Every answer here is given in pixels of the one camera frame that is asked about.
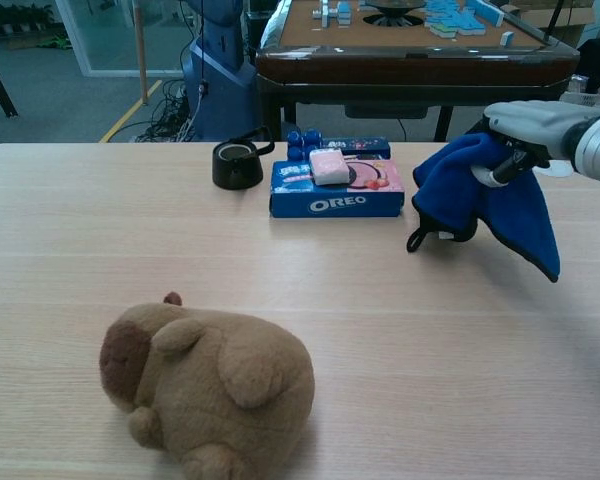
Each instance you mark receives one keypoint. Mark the white plastic basket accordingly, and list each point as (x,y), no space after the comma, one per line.
(582,92)

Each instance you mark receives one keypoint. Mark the dark brown mahjong table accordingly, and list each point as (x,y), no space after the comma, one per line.
(405,65)

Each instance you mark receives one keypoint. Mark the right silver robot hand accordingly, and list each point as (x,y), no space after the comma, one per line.
(535,122)

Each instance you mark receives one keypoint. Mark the blue pink Oreo box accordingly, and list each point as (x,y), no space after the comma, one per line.
(330,205)

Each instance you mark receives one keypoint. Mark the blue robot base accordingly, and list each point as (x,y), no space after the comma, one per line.
(220,90)

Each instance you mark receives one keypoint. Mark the small stack of mahjong tiles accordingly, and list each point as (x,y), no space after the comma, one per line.
(337,12)

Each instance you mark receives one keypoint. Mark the black teapot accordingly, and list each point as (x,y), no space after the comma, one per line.
(235,175)

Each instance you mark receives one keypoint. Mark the row of potted plants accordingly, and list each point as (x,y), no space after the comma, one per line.
(15,17)

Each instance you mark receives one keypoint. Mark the large heap of mahjong tiles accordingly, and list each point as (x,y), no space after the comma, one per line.
(455,20)

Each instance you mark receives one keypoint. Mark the brown capybara plush toy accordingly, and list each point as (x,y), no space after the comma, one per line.
(220,390)

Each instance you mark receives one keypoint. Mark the wooden pole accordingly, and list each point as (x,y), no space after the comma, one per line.
(141,50)

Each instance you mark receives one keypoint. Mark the dark blue snack box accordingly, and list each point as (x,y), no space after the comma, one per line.
(365,146)

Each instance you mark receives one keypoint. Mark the small pink snack packet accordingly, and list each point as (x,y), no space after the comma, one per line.
(330,167)

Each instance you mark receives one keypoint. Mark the blue cloth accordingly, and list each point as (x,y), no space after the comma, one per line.
(450,180)

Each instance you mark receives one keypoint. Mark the black mahjong table centre dome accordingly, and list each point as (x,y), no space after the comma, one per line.
(394,12)

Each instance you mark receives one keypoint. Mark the brown cardboard box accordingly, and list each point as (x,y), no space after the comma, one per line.
(570,20)

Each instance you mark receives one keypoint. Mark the single blue white mahjong tile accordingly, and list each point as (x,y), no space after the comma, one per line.
(507,38)

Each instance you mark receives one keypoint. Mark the blue round capsule pack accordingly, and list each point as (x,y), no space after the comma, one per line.
(302,142)

